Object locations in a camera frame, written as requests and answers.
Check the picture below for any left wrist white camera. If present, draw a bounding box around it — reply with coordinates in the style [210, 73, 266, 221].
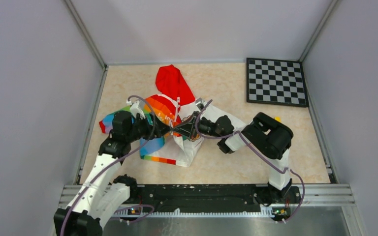
[129, 100, 146, 120]

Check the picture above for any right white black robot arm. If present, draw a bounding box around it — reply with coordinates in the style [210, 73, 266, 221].
[172, 112, 293, 203]

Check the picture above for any wrist white camera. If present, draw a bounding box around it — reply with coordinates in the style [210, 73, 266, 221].
[129, 100, 146, 120]
[195, 98, 204, 111]

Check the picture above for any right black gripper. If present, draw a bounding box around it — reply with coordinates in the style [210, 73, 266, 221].
[172, 111, 223, 140]

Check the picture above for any rainbow white red hooded jacket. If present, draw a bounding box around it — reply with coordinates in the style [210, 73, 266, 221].
[99, 65, 246, 167]

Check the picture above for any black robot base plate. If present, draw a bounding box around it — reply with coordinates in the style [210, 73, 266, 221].
[124, 184, 301, 213]

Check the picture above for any black white checkerboard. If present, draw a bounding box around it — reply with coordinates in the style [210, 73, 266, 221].
[246, 58, 309, 107]

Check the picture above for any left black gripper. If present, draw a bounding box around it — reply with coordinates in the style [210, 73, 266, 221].
[126, 111, 172, 143]

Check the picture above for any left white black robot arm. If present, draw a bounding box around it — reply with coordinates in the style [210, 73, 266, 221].
[53, 111, 171, 236]

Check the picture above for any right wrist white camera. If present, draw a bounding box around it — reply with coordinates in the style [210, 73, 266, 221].
[195, 98, 204, 111]

